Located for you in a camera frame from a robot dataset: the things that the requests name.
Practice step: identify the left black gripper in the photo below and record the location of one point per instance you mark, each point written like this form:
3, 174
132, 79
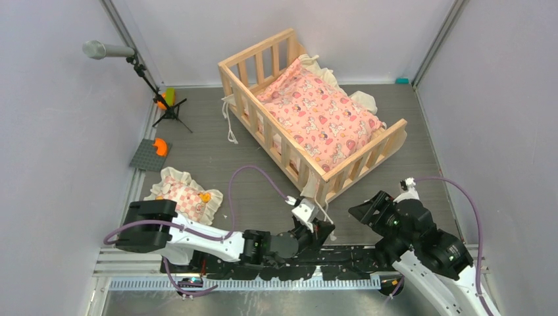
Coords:
321, 230

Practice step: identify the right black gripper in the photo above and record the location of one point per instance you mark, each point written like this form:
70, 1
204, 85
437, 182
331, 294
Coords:
382, 201

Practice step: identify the pink printed cushion with ties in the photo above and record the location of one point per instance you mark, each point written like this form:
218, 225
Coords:
329, 124

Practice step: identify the wooden slatted pet bed frame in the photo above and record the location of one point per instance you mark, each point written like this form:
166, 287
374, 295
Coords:
249, 72

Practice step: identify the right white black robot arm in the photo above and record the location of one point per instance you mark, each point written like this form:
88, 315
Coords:
434, 261

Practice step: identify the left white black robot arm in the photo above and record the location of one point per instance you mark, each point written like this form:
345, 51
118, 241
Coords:
154, 226

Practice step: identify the small checkered ruffled pillow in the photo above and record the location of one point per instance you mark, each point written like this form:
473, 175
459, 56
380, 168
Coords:
192, 200

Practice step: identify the teal small block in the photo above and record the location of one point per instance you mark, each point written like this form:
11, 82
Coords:
402, 81

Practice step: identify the orange curved toy piece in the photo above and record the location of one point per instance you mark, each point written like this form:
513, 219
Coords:
161, 147

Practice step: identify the grey building plate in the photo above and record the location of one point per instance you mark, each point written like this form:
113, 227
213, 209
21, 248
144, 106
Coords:
146, 159

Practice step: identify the orange green toy ball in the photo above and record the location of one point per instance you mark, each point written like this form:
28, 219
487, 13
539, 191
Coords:
170, 98

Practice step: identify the silver microphone on tripod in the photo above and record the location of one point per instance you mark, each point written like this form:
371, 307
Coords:
96, 50

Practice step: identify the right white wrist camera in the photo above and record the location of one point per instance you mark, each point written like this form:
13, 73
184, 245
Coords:
408, 190

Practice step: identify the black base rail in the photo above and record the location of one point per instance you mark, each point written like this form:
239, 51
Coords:
333, 262

